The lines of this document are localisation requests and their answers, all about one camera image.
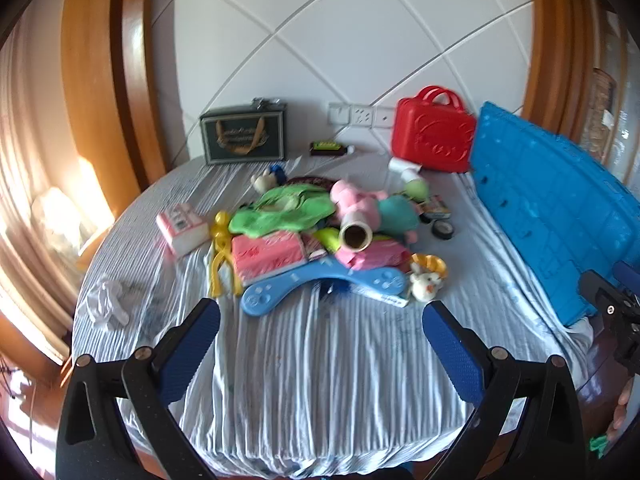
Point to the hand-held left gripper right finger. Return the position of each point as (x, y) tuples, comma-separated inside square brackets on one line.
[(450, 345)]

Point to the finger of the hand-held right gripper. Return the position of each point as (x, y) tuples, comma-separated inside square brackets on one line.
[(602, 292)]

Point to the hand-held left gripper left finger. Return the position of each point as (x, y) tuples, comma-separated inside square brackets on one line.
[(192, 340)]

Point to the white yellow duck plush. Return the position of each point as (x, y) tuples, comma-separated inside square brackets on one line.
[(426, 280)]

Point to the white pink small tissue pack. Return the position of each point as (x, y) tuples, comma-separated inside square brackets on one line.
[(181, 230)]

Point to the pink flower tissue pack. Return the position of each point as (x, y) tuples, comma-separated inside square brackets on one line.
[(267, 257)]

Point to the blue folding storage box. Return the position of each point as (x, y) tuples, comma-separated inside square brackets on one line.
[(540, 200)]

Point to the pink pig plush blue body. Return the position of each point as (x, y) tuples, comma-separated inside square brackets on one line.
[(397, 215)]

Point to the blue boomerang shaped toy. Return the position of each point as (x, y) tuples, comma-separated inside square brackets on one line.
[(320, 275)]

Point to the brown tape roll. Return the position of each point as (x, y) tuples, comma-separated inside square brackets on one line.
[(355, 232)]

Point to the green plush bag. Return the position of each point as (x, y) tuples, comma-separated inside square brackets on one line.
[(280, 210)]

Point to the lime green frog plush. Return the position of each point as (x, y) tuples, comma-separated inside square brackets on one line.
[(327, 239)]

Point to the pink pig plush orange dress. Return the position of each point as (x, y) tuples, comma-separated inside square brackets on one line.
[(357, 197)]

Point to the white plastic bottle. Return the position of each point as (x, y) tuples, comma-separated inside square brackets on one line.
[(404, 169)]

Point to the person's right hand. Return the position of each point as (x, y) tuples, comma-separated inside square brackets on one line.
[(625, 405)]

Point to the white crumpled plastic bag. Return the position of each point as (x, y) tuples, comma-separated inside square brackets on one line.
[(107, 305)]

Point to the black tape roll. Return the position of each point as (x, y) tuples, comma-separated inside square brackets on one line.
[(443, 230)]

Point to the pink soft pack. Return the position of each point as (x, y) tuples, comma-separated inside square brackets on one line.
[(375, 255)]

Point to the small colourful box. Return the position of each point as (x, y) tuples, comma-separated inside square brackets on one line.
[(436, 206)]

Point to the small white plush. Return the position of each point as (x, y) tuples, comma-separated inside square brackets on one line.
[(261, 182)]

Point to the brown patterned rolled carpet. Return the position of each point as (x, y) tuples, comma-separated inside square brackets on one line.
[(602, 110)]

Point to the dark green gift box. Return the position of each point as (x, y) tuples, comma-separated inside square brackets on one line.
[(242, 132)]

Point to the red plastic carry case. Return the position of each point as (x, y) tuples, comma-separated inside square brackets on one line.
[(432, 130)]

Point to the white wall socket panel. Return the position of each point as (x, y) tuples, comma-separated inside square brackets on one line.
[(360, 115)]

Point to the wooden pillar frame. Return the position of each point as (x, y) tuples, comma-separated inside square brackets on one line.
[(115, 85), (550, 35)]

